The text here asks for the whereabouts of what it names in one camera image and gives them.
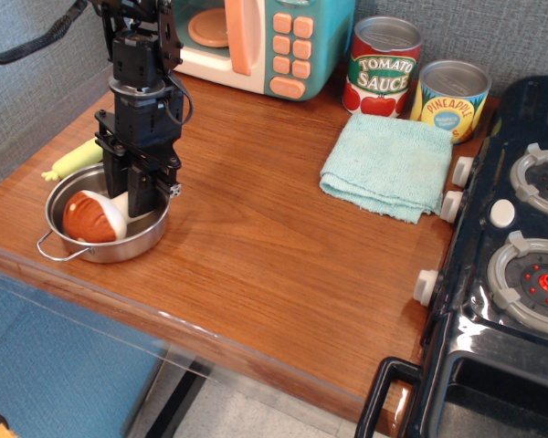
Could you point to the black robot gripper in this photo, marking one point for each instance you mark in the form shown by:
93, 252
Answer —
137, 139

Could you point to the brown and white toy mushroom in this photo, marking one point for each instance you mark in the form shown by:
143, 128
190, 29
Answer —
91, 217

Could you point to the white stove knob top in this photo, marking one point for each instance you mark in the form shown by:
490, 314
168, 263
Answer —
462, 171

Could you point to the white stove knob bottom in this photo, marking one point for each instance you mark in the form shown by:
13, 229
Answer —
425, 286

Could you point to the white stove knob middle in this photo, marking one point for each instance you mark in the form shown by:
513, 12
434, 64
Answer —
450, 206

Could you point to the white stove knob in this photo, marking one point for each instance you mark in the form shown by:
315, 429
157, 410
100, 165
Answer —
462, 171
450, 206
425, 286

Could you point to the stainless steel pot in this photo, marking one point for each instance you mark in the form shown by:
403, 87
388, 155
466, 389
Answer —
57, 246

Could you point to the black toy stove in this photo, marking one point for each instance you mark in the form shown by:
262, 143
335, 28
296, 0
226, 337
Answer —
484, 368

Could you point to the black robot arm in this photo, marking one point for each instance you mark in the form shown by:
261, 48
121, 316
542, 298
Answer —
143, 46

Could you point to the light blue folded cloth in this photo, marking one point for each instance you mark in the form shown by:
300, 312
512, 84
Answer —
389, 166

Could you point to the pineapple can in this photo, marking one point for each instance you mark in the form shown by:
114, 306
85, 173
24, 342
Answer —
451, 95

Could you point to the tomato sauce can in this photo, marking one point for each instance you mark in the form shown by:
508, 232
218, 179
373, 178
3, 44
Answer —
383, 58

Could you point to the teal toy microwave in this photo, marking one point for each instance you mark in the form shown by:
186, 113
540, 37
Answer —
283, 49

